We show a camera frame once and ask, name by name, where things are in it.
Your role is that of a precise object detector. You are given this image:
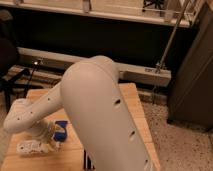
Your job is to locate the blue sponge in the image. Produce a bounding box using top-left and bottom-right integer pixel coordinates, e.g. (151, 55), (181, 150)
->
(54, 120), (68, 142)

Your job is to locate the metal pole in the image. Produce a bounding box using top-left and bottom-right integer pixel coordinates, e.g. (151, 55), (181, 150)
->
(155, 0), (190, 74)

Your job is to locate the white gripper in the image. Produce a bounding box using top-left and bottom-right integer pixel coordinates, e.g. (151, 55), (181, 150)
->
(27, 120), (60, 151)

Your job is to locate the dark cabinet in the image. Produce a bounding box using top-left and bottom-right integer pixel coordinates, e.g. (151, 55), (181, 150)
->
(167, 2), (213, 129)

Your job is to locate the black striped rectangular block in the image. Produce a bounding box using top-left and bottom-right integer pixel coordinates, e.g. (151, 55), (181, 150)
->
(83, 152), (95, 170)

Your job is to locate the dark office chair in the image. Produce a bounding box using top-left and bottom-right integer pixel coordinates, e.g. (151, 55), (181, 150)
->
(0, 9), (30, 111)

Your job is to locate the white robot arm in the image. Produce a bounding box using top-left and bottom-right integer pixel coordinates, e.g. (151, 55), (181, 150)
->
(3, 56), (157, 171)

